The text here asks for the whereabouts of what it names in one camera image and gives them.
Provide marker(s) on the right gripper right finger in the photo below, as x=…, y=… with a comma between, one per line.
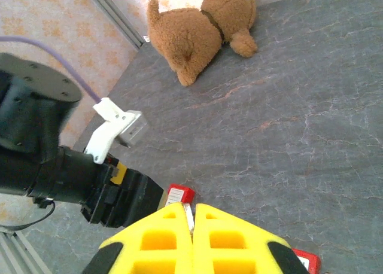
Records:
x=233, y=244

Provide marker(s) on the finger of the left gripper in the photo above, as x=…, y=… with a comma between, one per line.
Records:
x=121, y=173
x=140, y=199

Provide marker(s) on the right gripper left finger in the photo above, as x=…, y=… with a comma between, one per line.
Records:
x=158, y=241

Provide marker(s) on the small metal key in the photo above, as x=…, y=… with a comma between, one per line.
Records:
x=189, y=218

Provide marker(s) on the red safety padlock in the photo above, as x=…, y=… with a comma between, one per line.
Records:
x=308, y=260
x=184, y=194

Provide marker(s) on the brown plush toy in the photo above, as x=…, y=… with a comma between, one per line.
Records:
x=191, y=37

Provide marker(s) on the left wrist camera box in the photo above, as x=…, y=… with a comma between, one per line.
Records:
x=119, y=127

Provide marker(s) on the aluminium frame post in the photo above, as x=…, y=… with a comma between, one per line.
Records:
x=116, y=19

